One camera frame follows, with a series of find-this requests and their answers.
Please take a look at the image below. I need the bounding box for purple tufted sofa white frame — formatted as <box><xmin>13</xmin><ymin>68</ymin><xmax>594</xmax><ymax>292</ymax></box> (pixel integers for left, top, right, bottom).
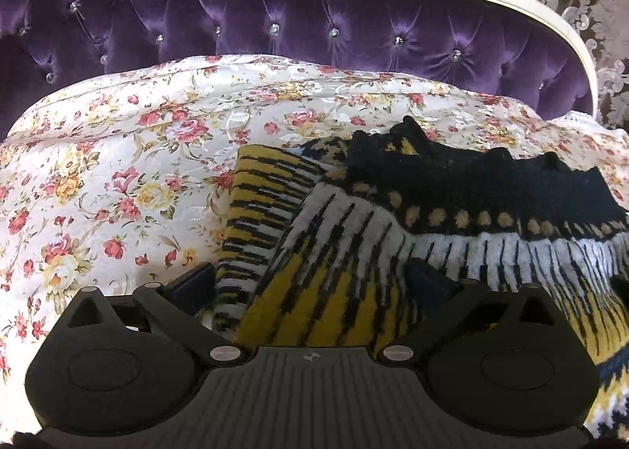
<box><xmin>0</xmin><ymin>0</ymin><xmax>600</xmax><ymax>140</ymax></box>

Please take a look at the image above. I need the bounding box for white lace cloth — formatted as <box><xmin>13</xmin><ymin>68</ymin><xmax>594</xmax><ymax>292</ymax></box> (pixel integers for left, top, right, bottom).
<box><xmin>548</xmin><ymin>110</ymin><xmax>629</xmax><ymax>139</ymax></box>

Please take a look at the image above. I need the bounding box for floral quilted blanket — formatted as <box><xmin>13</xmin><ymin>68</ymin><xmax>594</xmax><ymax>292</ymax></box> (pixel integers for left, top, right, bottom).
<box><xmin>0</xmin><ymin>53</ymin><xmax>629</xmax><ymax>435</ymax></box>

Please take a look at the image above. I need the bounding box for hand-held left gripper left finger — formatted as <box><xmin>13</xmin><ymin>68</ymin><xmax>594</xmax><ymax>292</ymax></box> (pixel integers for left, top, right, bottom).
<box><xmin>64</xmin><ymin>263</ymin><xmax>244</xmax><ymax>365</ymax></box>

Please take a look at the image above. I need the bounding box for yellow navy white patterned sweater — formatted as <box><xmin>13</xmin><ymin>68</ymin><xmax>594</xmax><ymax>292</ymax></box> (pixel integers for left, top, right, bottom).
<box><xmin>211</xmin><ymin>115</ymin><xmax>629</xmax><ymax>440</ymax></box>

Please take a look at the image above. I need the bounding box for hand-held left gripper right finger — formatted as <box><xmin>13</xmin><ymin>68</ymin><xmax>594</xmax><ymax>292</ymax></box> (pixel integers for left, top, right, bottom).
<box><xmin>378</xmin><ymin>257</ymin><xmax>558</xmax><ymax>364</ymax></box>

